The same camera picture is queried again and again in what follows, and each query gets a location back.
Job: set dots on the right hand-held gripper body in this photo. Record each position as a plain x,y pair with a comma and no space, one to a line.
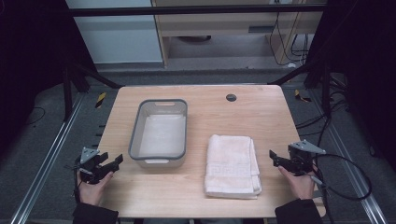
301,157

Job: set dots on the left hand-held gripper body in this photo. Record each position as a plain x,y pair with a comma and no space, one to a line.
90,165

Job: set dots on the person's left hand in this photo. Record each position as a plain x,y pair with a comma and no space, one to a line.
91,191

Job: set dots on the person's right hand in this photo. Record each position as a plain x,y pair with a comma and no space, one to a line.
299,185

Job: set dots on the folded white towel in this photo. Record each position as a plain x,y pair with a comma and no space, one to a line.
232,168

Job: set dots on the yellow black floor tape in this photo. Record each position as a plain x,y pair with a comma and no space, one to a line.
300,96
100,100

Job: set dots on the grey-rimmed plastic basin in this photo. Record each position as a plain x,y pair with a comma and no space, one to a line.
162,133

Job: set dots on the dark curtain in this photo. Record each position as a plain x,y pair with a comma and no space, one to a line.
31,62
367,62

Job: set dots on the white cabinet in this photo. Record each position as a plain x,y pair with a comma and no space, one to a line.
118,40

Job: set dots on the wooden shelf unit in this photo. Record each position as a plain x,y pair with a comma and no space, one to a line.
224,23

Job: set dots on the metal floor rail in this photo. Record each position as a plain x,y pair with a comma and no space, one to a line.
351,168
46,158

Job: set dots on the black frame stand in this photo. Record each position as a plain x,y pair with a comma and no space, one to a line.
325,93
67,93

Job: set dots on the black horizontal frame bar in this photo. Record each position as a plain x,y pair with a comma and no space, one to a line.
186,10

